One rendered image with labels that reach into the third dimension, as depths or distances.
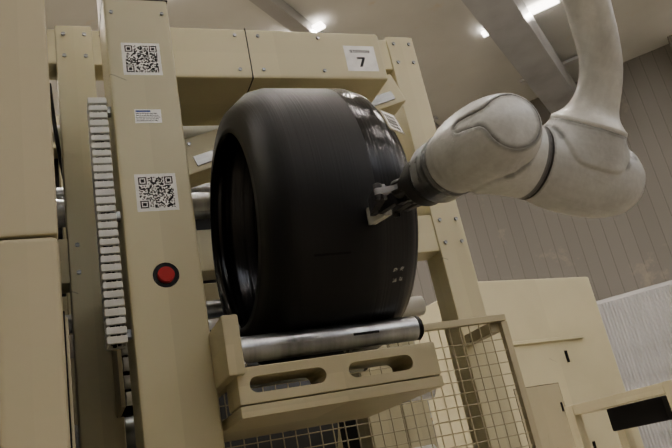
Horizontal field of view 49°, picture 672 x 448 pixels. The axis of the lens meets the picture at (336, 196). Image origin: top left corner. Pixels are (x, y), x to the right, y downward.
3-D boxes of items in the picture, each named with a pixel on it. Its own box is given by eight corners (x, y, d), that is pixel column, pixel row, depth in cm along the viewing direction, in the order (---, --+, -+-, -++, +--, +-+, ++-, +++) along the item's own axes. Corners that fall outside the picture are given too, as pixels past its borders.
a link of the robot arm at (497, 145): (416, 189, 96) (502, 212, 100) (476, 150, 83) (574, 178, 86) (423, 116, 100) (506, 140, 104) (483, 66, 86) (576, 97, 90)
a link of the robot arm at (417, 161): (418, 131, 99) (400, 146, 105) (430, 195, 97) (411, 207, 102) (476, 130, 103) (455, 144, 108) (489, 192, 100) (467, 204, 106)
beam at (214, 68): (159, 76, 175) (152, 23, 180) (148, 128, 196) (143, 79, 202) (390, 78, 197) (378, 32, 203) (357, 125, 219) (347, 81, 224)
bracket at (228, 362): (228, 376, 114) (220, 315, 118) (190, 414, 148) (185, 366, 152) (249, 373, 115) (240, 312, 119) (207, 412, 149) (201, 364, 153)
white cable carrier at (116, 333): (106, 344, 122) (87, 97, 139) (105, 351, 126) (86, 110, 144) (134, 341, 124) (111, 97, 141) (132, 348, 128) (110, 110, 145)
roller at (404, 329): (231, 367, 123) (237, 363, 119) (228, 340, 125) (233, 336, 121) (416, 341, 136) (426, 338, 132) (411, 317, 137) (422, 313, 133)
